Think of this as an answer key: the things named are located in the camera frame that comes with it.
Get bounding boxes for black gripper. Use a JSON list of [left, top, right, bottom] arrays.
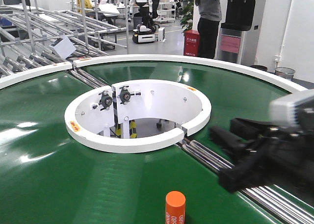
[[209, 118, 314, 193]]

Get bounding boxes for orange cylindrical capacitor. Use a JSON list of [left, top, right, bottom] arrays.
[[165, 191, 186, 224]]

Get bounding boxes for white outer conveyor rim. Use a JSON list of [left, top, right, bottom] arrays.
[[0, 54, 309, 95]]

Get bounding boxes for green conveyor belt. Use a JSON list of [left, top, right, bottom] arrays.
[[0, 61, 288, 224]]

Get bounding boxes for red fire equipment box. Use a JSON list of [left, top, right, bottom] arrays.
[[183, 29, 199, 57]]

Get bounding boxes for black backpack on stand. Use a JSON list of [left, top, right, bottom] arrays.
[[221, 0, 256, 31]]

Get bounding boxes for person in grey shirt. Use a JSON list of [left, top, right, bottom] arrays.
[[195, 0, 222, 59]]

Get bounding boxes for white humanoid robot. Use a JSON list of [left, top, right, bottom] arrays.
[[128, 0, 160, 44]]

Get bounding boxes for steel roller rack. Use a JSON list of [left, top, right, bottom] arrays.
[[0, 0, 129, 77]]

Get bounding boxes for white box on rollers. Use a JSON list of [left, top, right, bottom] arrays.
[[50, 35, 76, 59]]

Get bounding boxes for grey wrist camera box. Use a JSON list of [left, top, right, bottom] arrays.
[[269, 89, 314, 131]]

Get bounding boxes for grey wire waste bin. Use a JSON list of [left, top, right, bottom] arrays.
[[274, 67, 295, 81]]

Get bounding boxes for white inner conveyor ring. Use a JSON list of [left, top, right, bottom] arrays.
[[64, 79, 212, 154]]

